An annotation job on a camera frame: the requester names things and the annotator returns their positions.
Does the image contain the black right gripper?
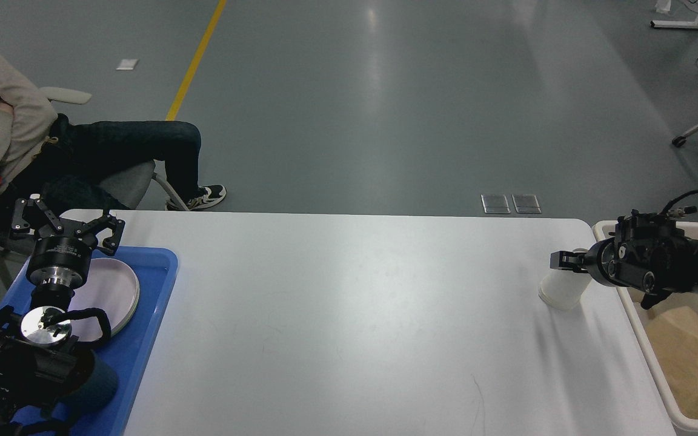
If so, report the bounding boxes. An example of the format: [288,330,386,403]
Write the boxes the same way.
[550,239,619,287]

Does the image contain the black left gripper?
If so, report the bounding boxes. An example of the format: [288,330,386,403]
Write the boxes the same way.
[9,195,127,289]

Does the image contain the translucent plastic cup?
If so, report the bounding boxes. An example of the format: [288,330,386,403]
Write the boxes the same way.
[539,248,592,310]

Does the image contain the pink plate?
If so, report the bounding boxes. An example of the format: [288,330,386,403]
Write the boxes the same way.
[68,259,122,315]

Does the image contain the dark teal mug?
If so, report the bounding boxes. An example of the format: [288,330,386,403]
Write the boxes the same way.
[58,349,119,415]

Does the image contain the brown paper bag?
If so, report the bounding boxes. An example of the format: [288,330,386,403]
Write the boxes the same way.
[645,306,698,419]

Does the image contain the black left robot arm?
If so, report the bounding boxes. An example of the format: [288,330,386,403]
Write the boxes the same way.
[0,195,125,435]

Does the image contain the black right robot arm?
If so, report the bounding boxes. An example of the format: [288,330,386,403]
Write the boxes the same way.
[550,190,698,309]

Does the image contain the grey office chair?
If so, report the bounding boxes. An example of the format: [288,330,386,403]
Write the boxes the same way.
[0,161,188,289]

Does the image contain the green plate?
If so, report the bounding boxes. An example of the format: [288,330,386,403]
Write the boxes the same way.
[105,262,141,336]

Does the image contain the floor outlet plates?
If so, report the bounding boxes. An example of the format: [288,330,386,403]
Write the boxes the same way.
[481,195,542,214]

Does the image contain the seated person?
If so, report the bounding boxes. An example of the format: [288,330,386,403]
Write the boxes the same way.
[0,55,227,213]

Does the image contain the blue plastic tray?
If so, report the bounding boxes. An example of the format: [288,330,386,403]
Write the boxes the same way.
[0,246,178,435]

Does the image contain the white paper on floor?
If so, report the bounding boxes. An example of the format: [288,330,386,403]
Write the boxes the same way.
[116,59,139,71]

